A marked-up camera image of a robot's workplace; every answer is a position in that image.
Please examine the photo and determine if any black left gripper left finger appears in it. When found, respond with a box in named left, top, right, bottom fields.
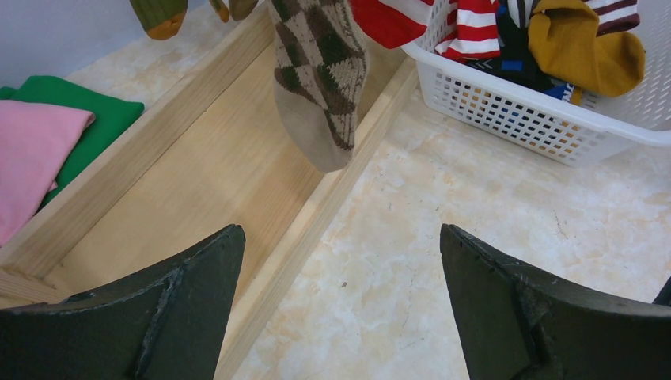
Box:
left=1, top=225, right=246, bottom=379

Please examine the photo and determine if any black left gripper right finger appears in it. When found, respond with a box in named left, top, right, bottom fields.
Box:
left=440, top=224, right=670, bottom=379

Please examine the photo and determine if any beige argyle sock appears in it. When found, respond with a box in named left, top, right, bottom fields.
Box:
left=268, top=0, right=369, bottom=173

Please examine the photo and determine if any red white striped sock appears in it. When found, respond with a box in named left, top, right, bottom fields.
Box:
left=350, top=0, right=434, bottom=49

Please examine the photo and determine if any taupe sock maroon striped cuff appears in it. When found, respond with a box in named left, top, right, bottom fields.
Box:
left=584, top=0, right=640, bottom=36

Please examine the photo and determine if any wooden hanger rack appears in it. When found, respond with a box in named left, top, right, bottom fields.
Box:
left=1, top=7, right=417, bottom=379

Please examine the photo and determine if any white plastic laundry basket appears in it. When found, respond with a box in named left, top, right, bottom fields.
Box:
left=402, top=1, right=670, bottom=167

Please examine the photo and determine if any green cloth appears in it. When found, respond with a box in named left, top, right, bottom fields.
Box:
left=0, top=74, right=146, bottom=208

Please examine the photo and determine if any pink cloth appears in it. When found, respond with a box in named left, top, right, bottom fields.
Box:
left=1, top=100, right=96, bottom=245

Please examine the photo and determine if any black sock in basket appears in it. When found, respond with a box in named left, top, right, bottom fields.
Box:
left=465, top=1, right=582, bottom=104

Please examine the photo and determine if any yellow sock in basket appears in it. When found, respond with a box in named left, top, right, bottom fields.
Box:
left=528, top=1, right=646, bottom=97

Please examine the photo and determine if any olive striped hanging sock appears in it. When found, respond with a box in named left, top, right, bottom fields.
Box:
left=128, top=0, right=232, bottom=42

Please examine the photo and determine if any brown hanging sock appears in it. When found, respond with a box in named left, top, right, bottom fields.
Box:
left=229, top=0, right=259, bottom=21

